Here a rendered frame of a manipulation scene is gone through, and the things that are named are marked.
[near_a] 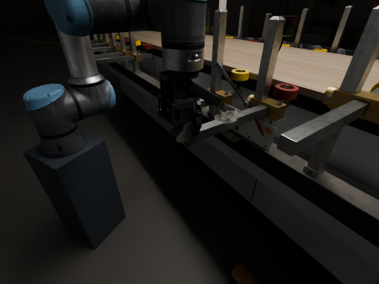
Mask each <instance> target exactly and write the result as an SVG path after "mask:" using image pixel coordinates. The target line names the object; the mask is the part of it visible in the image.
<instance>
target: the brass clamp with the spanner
mask: <svg viewBox="0 0 379 284"><path fill-rule="evenodd" d="M247 100H250V101H251V107H256V106H258V105H261V104H262V105H264V106H267V107H268V111H267V115H266V116H264V117H266V118H268V119H271V120H273V121H277V120H279V119H281V118H283V117H284V113H285V110H286V107H287V105H286V104H284V103H282V106H277V105H276V103H277V101H276V100H273V99H270V98H268V99H264V100H260V99H257V98H254V95H253V94H252V95H250V96H249V97H248V98H247Z"/></svg>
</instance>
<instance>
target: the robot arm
mask: <svg viewBox="0 0 379 284"><path fill-rule="evenodd" d="M43 1H44V3H45V6H46V9H47V12H48V13H49V15H50V18H51V19H52V20H53V21H54V24H55V27H56V30H57V33H58V36H59V39H60V43H61V46H62V49H63V52H64V55H65V58H66V61H67V64H68V68H69V71H70V74H71V77H70V78H69V79H68V84H69V87H66V88H64V86H63V85H61V84H48V85H42V86H39V87H35V88H33V89H31V90H29V91H27V92H26V93H25V94H24V96H23V100H24V104H25V107H26V110H27V111H28V113H29V115H30V117H31V119H32V121H33V123H34V125H35V127H36V129H37V131H38V134H39V136H40V150H41V152H42V154H43V155H44V156H45V157H49V158H61V157H66V156H69V155H72V154H75V153H77V152H78V151H80V150H81V149H83V148H84V147H85V146H86V144H87V138H86V136H85V134H84V133H83V132H82V131H81V130H80V129H79V128H78V127H77V124H76V122H77V121H80V120H82V119H85V118H89V117H92V116H95V115H98V114H101V113H105V112H107V111H109V110H112V109H113V108H114V106H115V104H116V98H115V97H116V96H115V92H114V89H113V87H112V85H111V83H110V82H109V81H108V80H106V79H104V76H102V75H101V74H100V73H99V72H98V69H97V66H96V61H95V57H94V53H93V50H92V45H91V41H90V36H89V35H92V34H106V33H120V32H138V31H155V32H161V44H162V67H163V68H164V69H166V70H168V71H163V72H159V74H160V92H161V95H159V96H158V112H159V115H160V116H161V115H162V118H164V119H165V120H167V121H168V122H169V123H170V124H171V125H172V126H173V128H171V129H170V130H169V135H170V136H171V137H176V139H175V140H176V142H177V143H182V142H184V144H185V146H186V147H187V148H188V147H189V146H191V144H192V143H193V142H194V141H195V138H196V136H197V135H198V134H199V132H200V129H201V125H202V112H201V111H202V109H201V101H200V98H201V99H203V100H204V102H205V103H206V104H208V105H215V106H217V107H218V106H219V104H220V103H221V101H222V98H220V97H219V96H217V94H216V92H214V91H208V90H207V89H205V88H203V87H201V86H200V85H198V84H197V83H195V82H193V81H191V79H194V78H197V77H198V76H199V70H201V69H202V68H203V67H204V47H205V27H206V6H207V0H43ZM160 102H161V103H160ZM160 106H161V110H160Z"/></svg>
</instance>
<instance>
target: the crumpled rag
mask: <svg viewBox="0 0 379 284"><path fill-rule="evenodd" d="M214 117H215V119H216V120H217V121H221V120H222V121H223V123H224V124H225V123H234V122H235V121H238V120H237V119H238V118H240V116H239V112H238V111H237V110H236V109H235V110H233V111H226V112H220V114H219V115H216V116H214Z"/></svg>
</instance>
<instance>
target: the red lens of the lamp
mask: <svg viewBox="0 0 379 284"><path fill-rule="evenodd" d="M283 18H284V19H285V25H286V26H293V25H296V23H297V19H298V17H283Z"/></svg>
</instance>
